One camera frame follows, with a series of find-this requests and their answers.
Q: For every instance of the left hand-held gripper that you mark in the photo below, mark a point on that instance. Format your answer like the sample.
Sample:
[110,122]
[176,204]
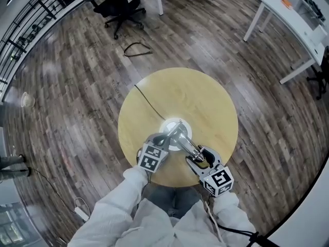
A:
[150,159]

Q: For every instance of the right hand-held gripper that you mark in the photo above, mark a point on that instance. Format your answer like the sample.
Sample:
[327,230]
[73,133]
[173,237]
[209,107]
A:
[219,180]

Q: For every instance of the person's right forearm white sleeve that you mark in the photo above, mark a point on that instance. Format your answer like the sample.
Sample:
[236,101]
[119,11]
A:
[228,215]

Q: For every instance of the person's left forearm white sleeve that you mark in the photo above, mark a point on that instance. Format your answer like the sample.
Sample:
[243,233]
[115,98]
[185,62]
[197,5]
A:
[115,210]

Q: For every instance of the white desk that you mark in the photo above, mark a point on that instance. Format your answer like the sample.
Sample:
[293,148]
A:
[285,19]

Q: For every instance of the person's legs in jeans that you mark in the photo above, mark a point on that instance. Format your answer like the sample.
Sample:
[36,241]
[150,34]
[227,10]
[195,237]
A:
[174,199]

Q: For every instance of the white power adapter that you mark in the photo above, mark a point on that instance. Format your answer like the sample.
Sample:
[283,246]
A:
[81,211]

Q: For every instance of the black office chair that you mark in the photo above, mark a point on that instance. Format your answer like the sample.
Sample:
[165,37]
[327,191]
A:
[120,6]
[321,73]

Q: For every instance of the grey stand foot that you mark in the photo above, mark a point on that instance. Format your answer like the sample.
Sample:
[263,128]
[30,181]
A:
[11,163]

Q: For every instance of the white open box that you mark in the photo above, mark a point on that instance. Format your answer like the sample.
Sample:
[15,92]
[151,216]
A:
[312,22]

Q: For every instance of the orange item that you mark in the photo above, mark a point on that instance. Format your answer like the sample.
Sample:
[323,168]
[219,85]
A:
[286,3]

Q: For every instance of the black metal railing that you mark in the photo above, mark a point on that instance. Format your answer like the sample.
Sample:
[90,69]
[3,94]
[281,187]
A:
[30,11]

